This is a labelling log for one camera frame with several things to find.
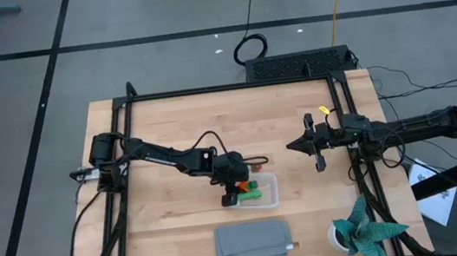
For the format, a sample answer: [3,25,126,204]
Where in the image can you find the green toy vegetable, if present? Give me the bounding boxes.
[237,188,264,203]

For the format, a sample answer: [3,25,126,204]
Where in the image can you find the white label plate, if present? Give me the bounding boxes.
[77,164,102,183]

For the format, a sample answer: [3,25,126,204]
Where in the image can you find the white printed paper sheet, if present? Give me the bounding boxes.
[406,154,457,231]

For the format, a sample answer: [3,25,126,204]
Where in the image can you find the folded grey cloth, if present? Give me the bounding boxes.
[212,217,296,256]

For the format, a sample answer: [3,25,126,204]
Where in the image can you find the orange toy carrot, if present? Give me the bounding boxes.
[237,179,259,193]

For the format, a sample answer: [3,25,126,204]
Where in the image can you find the black coiled floor cable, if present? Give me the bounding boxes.
[208,0,271,70]

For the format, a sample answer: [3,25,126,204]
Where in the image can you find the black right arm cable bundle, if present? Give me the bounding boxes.
[346,139,435,256]

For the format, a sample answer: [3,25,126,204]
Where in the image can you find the yellow floor cable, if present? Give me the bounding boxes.
[325,0,360,48]

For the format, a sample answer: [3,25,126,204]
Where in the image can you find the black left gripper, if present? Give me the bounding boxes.
[207,148,255,210]

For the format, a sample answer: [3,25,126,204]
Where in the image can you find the clear plastic tupperware container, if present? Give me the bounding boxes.
[224,169,282,214]

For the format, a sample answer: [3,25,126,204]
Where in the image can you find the black left arm cable bundle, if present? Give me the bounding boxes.
[56,184,137,256]

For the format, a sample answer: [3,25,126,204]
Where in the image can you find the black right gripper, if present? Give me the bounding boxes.
[282,108,350,177]

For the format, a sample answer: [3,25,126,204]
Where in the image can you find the thin black floor cables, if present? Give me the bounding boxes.
[367,55,457,102]

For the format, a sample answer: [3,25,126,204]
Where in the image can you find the teal artificial plant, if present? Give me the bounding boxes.
[329,190,414,256]

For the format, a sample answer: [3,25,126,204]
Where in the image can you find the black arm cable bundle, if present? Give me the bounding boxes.
[346,139,435,256]
[56,184,137,256]

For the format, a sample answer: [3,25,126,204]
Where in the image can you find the black perforated computer case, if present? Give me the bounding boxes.
[244,43,358,84]

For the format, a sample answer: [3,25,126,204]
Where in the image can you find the white plant pot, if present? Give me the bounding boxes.
[325,221,352,256]

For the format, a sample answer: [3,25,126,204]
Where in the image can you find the black aluminium table frame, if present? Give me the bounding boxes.
[42,46,435,256]

